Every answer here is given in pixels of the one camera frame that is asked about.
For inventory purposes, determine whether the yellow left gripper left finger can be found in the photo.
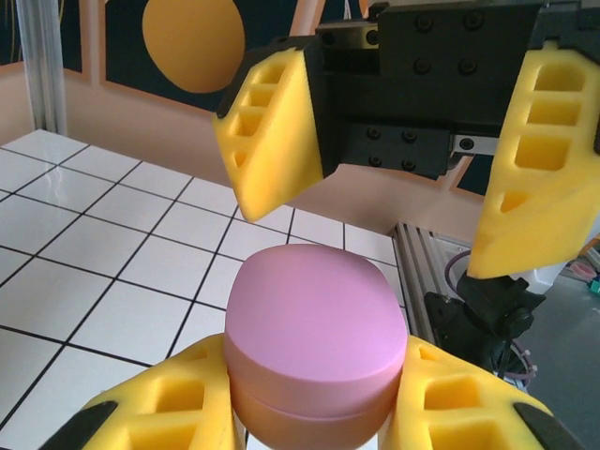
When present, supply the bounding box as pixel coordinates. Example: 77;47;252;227
39;333;240;450

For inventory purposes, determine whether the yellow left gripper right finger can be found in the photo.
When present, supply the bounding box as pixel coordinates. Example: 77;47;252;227
382;335;585;450

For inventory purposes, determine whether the pink earbud charging case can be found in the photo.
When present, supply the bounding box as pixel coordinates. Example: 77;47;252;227
223;243;408;449

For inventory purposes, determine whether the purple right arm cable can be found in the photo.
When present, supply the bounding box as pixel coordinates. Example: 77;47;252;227
442;250;470;285

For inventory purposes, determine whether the long aluminium base rail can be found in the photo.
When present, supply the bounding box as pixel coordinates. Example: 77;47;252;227
387;220;474;357

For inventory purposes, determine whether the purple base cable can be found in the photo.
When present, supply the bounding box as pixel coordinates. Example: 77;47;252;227
508;337;540;383

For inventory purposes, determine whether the aluminium frame post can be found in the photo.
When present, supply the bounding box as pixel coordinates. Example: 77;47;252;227
21;0;69;137

